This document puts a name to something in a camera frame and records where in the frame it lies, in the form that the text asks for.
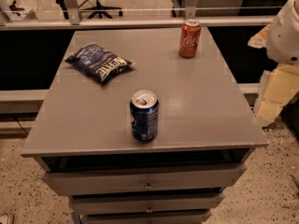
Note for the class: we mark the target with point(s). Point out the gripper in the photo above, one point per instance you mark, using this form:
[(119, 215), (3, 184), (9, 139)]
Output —
[(285, 36)]

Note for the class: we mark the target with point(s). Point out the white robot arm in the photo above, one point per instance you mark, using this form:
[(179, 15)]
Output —
[(288, 15)]

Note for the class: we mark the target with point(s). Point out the red coke can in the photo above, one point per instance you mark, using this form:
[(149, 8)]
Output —
[(189, 39)]

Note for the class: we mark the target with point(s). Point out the blue pepsi can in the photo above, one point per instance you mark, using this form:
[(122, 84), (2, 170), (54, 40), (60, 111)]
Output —
[(144, 109)]

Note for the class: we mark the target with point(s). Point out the top grey drawer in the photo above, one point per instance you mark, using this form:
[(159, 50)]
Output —
[(147, 179)]

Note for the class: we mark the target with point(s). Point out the grey drawer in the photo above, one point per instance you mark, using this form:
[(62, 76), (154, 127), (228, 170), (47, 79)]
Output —
[(146, 204), (147, 179), (178, 217)]

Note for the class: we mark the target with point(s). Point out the blue kettle chips bag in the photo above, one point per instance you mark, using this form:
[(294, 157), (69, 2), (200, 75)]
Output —
[(97, 63)]

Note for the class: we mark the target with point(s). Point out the grey drawer cabinet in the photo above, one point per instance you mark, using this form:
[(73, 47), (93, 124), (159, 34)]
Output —
[(157, 144)]

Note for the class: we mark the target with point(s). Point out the bottom grey drawer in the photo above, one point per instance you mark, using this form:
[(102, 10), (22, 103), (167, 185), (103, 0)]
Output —
[(178, 217)]

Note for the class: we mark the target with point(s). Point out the middle grey drawer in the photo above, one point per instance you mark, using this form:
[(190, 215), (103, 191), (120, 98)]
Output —
[(146, 204)]

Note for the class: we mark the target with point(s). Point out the white shoe tip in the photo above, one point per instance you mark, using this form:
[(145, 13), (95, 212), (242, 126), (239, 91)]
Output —
[(6, 218)]

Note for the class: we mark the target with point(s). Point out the grey metal railing frame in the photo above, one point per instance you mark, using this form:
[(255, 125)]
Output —
[(142, 18)]

